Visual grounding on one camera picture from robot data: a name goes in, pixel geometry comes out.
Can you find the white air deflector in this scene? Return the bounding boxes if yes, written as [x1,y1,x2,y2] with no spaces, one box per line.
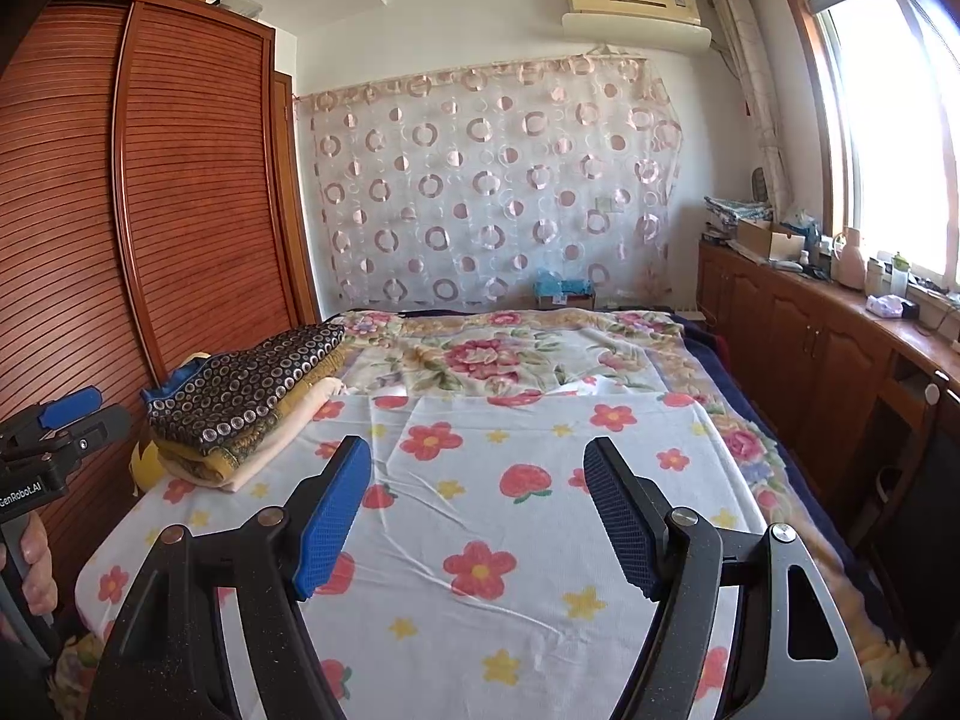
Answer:
[560,11,713,56]

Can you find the beige window curtain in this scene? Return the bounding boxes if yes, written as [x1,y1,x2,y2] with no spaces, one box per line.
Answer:
[708,0,790,215]

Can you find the white flower-print sheet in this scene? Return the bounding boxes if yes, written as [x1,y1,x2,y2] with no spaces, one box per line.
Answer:
[75,388,782,720]

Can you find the stack of folded fabric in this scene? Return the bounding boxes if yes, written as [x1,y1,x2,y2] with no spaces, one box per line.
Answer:
[703,194,774,230]

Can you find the person's left hand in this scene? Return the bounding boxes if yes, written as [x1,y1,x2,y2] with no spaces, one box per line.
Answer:
[19,513,59,620]

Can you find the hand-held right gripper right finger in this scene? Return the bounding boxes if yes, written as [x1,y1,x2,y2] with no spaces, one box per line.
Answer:
[583,436,872,720]

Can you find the floral blanket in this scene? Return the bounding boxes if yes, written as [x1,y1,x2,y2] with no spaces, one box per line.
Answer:
[52,305,932,720]

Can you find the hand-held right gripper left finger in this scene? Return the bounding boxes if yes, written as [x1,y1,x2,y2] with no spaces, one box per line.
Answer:
[86,435,374,720]

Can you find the cardboard box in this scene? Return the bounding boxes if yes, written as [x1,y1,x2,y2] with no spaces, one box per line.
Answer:
[734,218,808,264]

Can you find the long wooden cabinet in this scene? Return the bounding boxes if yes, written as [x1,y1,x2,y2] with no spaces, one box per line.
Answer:
[697,235,960,467]

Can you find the wooden framed window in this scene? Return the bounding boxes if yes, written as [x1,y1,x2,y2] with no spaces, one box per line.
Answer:
[778,0,960,280]

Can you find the white jug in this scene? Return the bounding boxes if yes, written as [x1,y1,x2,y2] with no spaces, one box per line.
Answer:
[833,226,868,293]

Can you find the navy blue bedsheet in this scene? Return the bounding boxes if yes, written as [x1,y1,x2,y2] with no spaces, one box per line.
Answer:
[678,310,890,605]

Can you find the navy patterned blouse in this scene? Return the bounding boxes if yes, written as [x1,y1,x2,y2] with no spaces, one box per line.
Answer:
[142,322,348,460]

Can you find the sheer circle-patterned curtain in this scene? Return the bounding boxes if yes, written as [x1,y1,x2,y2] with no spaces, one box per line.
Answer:
[295,52,688,307]

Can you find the wooden slatted wardrobe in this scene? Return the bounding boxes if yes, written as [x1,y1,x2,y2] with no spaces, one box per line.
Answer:
[0,0,320,620]

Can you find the teal box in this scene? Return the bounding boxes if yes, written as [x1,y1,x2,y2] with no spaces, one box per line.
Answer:
[533,268,598,309]

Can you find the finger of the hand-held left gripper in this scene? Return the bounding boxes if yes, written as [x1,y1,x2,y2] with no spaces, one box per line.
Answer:
[37,385,105,429]
[64,403,133,455]

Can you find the dark chair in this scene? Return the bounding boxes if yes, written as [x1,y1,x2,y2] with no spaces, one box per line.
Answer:
[846,370,960,620]

